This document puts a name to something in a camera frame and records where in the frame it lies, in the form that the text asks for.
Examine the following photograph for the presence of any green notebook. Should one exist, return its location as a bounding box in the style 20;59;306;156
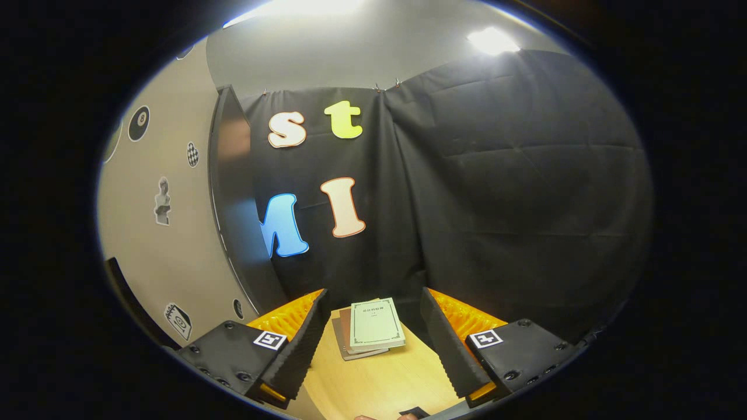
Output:
349;297;407;352

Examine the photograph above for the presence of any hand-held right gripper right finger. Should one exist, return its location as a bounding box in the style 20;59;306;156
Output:
420;286;579;410

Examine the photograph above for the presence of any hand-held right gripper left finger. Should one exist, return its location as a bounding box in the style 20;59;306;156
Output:
175;289;331;410

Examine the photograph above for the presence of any black backdrop cloth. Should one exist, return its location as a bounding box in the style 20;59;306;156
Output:
238;49;654;346

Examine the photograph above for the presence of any long ceiling light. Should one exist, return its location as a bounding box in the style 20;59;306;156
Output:
466;26;521;57
224;0;364;28

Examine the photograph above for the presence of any beige cabinet door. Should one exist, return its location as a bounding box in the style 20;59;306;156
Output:
97;37;261;352

